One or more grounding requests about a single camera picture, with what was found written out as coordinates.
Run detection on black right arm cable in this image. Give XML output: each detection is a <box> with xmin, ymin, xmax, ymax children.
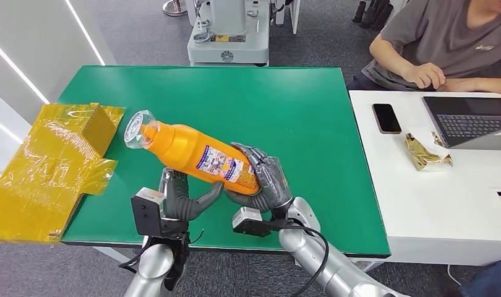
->
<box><xmin>289</xmin><ymin>221</ymin><xmax>330</xmax><ymax>297</ymax></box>

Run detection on blue cloth object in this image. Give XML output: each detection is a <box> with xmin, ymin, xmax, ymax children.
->
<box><xmin>459</xmin><ymin>259</ymin><xmax>501</xmax><ymax>297</ymax></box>

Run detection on black chair legs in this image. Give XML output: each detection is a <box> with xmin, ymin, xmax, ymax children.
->
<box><xmin>351</xmin><ymin>0</ymin><xmax>395</xmax><ymax>30</ymax></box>

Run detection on yellow taped cardboard box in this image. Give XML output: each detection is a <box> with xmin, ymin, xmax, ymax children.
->
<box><xmin>0</xmin><ymin>102</ymin><xmax>126</xmax><ymax>244</ymax></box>

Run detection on white floor cable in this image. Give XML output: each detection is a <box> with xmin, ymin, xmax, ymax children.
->
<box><xmin>446</xmin><ymin>264</ymin><xmax>462</xmax><ymax>286</ymax></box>

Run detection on person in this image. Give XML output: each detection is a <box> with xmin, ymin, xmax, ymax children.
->
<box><xmin>346</xmin><ymin>0</ymin><xmax>501</xmax><ymax>97</ymax></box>

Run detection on orange plastic bottle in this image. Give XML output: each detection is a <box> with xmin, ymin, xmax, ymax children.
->
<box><xmin>124</xmin><ymin>110</ymin><xmax>262</xmax><ymax>196</ymax></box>

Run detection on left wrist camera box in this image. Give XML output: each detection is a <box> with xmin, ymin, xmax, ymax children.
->
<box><xmin>130</xmin><ymin>187</ymin><xmax>167</xmax><ymax>238</ymax></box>

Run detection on grey laptop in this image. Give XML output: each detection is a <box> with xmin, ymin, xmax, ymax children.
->
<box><xmin>421</xmin><ymin>96</ymin><xmax>501</xmax><ymax>151</ymax></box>

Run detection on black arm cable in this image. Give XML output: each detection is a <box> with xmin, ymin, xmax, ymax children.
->
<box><xmin>118</xmin><ymin>235</ymin><xmax>153</xmax><ymax>275</ymax></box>
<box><xmin>289</xmin><ymin>221</ymin><xmax>330</xmax><ymax>297</ymax></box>

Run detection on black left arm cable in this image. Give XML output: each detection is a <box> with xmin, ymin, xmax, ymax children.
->
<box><xmin>118</xmin><ymin>235</ymin><xmax>153</xmax><ymax>275</ymax></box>

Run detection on person's hand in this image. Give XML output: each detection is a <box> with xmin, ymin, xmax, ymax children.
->
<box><xmin>437</xmin><ymin>77</ymin><xmax>479</xmax><ymax>93</ymax></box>
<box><xmin>402</xmin><ymin>62</ymin><xmax>447</xmax><ymax>90</ymax></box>

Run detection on chrome stand base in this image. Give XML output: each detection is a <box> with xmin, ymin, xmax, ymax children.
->
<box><xmin>162</xmin><ymin>0</ymin><xmax>189</xmax><ymax>17</ymax></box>

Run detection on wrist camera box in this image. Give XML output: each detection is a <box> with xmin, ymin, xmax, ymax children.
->
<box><xmin>130</xmin><ymin>187</ymin><xmax>167</xmax><ymax>238</ymax></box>
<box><xmin>232</xmin><ymin>206</ymin><xmax>290</xmax><ymax>239</ymax></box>

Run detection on person's left hand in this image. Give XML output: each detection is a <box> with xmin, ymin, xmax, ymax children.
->
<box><xmin>437</xmin><ymin>77</ymin><xmax>479</xmax><ymax>93</ymax></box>

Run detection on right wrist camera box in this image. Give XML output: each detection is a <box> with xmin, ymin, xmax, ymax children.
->
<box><xmin>232</xmin><ymin>206</ymin><xmax>290</xmax><ymax>239</ymax></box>

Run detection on black smartphone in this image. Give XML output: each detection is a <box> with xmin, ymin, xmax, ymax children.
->
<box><xmin>371</xmin><ymin>103</ymin><xmax>403</xmax><ymax>136</ymax></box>

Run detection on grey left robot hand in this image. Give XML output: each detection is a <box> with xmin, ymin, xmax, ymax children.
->
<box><xmin>159</xmin><ymin>167</ymin><xmax>226</xmax><ymax>222</ymax></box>

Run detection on white furniture panel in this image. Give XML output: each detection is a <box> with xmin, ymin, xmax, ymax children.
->
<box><xmin>275</xmin><ymin>0</ymin><xmax>302</xmax><ymax>35</ymax></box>

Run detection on white paper wrapper piece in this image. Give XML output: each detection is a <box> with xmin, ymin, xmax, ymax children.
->
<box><xmin>406</xmin><ymin>127</ymin><xmax>454</xmax><ymax>172</ymax></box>

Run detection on person's right hand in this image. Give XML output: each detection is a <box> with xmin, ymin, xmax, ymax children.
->
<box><xmin>402</xmin><ymin>62</ymin><xmax>447</xmax><ymax>90</ymax></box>

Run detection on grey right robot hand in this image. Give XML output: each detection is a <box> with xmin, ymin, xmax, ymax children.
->
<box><xmin>225</xmin><ymin>142</ymin><xmax>296</xmax><ymax>214</ymax></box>

